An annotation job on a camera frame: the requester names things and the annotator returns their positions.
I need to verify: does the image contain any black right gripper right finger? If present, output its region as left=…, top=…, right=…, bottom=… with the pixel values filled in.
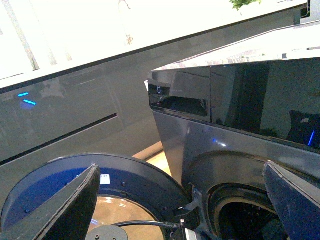
left=263, top=160, right=320, bottom=240

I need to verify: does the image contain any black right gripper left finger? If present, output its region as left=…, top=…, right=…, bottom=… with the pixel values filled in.
left=0, top=164, right=101, bottom=240

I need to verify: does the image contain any round washing machine door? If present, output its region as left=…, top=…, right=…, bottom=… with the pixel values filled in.
left=0, top=153, right=197, bottom=234

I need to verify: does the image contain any dark grey washing machine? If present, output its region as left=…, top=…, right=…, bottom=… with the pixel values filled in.
left=146, top=20, right=320, bottom=240

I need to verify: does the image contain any grey kitchen counter cabinet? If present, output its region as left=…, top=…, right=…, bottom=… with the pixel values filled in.
left=0, top=6, right=300, bottom=201

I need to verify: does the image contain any curved metal faucet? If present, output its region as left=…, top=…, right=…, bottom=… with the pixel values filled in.
left=117, top=0, right=134, bottom=46

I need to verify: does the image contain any green potted plant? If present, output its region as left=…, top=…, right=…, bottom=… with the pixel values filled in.
left=229, top=0, right=262, bottom=11

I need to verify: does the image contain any black cable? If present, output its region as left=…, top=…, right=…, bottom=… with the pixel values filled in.
left=113, top=219, right=181, bottom=230

